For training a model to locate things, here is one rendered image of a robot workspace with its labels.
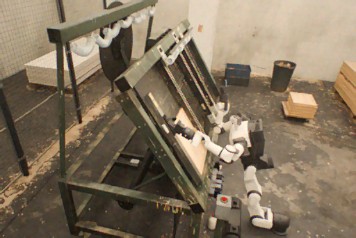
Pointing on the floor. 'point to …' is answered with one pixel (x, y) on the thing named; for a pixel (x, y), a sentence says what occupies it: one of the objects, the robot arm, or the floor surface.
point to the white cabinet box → (204, 26)
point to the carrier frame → (179, 204)
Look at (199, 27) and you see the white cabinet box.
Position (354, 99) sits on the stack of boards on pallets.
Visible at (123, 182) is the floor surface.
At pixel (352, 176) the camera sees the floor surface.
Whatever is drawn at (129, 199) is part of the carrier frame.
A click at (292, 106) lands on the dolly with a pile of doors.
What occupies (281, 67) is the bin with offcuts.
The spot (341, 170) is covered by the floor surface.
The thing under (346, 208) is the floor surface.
